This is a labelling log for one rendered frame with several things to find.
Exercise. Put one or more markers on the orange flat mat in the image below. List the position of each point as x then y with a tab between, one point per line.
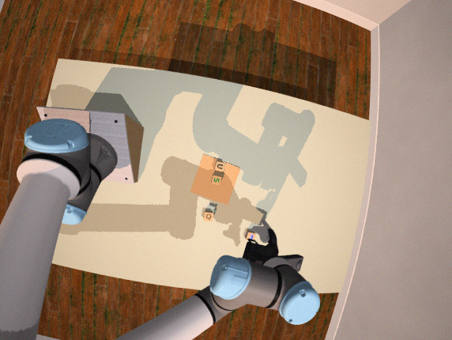
202	183

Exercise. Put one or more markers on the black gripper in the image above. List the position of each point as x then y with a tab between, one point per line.
253	252

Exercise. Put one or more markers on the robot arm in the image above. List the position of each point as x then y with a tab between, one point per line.
55	188

